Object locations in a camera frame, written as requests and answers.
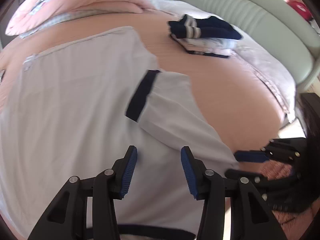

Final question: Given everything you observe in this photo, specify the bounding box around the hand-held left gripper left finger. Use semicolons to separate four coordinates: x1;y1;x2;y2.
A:
27;145;138;240

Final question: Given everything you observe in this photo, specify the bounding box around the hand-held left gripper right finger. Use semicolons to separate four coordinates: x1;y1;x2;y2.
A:
181;146;285;240

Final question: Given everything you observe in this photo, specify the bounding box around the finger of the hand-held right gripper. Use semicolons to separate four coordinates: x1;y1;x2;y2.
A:
225;169;298;195
235;139;300;164

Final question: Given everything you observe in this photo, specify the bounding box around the white shirt with navy trim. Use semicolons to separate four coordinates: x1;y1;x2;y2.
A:
0;26;240;240

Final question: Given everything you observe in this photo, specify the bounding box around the pink fluffy fabric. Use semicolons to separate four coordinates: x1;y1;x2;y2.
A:
257;159;320;240

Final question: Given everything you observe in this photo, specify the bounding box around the bed with pink sheet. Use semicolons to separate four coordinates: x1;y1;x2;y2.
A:
0;12;298;240

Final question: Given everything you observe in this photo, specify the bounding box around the white waffle blanket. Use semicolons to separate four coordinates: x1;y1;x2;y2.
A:
225;25;297;124

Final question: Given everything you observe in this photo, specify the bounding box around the folded plain navy garment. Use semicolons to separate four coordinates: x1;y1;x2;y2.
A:
186;50;230;59

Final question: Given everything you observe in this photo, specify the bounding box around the folded white printed garment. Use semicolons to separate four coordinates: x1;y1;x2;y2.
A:
172;36;238;57

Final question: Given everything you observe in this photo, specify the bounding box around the green padded headboard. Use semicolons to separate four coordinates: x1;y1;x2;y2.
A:
164;0;320;90

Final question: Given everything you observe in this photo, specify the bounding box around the folded navy striped garment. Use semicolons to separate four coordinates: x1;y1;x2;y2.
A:
168;14;243;40

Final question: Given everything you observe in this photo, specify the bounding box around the red plush toy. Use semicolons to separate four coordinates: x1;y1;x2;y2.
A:
289;1;312;20

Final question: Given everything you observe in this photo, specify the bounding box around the folded pink checked quilt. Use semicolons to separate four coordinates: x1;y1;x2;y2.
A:
5;0;165;39

